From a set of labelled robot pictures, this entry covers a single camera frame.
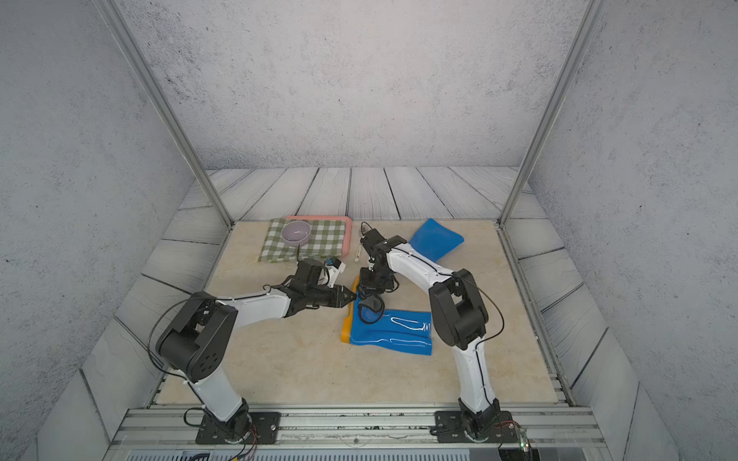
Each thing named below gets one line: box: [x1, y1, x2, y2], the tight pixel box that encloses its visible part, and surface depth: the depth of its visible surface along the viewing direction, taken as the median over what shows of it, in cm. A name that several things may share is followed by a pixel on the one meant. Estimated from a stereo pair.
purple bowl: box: [280, 220, 312, 247], surface depth 113 cm
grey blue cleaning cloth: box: [357, 292, 386, 325], surface depth 90 cm
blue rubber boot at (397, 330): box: [340, 275, 434, 356], surface depth 89 cm
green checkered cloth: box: [258, 218, 346, 264], surface depth 117 cm
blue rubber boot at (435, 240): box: [409, 218, 466, 264], surface depth 118 cm
